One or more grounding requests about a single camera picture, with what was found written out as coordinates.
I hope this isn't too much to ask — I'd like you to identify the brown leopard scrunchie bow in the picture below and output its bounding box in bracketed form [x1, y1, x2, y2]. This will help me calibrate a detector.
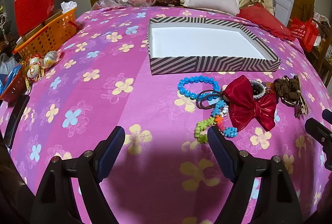
[273, 75, 308, 117]

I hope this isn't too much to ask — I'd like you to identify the silver white braided hair tie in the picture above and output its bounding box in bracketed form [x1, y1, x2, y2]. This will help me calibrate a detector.
[249, 79, 267, 100]

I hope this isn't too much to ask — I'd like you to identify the red satin bow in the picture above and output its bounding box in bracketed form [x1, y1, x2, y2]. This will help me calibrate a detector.
[223, 75, 276, 131]

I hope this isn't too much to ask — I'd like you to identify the colourful flower bead bracelet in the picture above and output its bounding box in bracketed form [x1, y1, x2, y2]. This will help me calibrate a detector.
[194, 99, 238, 144]

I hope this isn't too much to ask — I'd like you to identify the blue bead bracelet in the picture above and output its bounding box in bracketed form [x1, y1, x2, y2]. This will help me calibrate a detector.
[177, 75, 221, 101]

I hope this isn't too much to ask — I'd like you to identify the brown tie pink mouse charm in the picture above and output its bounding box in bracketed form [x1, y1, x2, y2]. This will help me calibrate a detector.
[195, 86, 229, 109]

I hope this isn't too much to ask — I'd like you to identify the wooden chair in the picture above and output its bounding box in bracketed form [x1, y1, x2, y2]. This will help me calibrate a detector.
[307, 19, 331, 88]

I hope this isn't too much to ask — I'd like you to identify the red shopping bag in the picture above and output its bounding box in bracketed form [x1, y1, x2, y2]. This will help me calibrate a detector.
[290, 17, 319, 53]

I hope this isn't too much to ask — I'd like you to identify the small red basket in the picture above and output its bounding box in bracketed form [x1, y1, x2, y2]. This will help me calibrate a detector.
[1, 64, 26, 103]

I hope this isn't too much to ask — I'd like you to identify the red ruffled cushion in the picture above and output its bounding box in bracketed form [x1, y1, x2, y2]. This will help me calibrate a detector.
[236, 5, 295, 42]

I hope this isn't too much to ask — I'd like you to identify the pink floral bed sheet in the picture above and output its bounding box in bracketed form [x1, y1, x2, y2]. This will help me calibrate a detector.
[11, 7, 331, 223]

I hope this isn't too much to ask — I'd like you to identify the orange plastic basket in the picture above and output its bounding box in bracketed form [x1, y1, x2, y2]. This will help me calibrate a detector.
[12, 8, 78, 59]

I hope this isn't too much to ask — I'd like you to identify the striped black white box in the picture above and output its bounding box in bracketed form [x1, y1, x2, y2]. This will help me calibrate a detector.
[148, 16, 281, 75]

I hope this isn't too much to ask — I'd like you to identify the white tissue paper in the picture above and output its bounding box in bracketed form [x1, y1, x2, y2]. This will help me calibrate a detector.
[60, 1, 77, 13]

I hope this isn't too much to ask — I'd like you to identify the red paper bag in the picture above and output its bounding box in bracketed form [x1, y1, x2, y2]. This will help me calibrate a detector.
[14, 0, 55, 36]

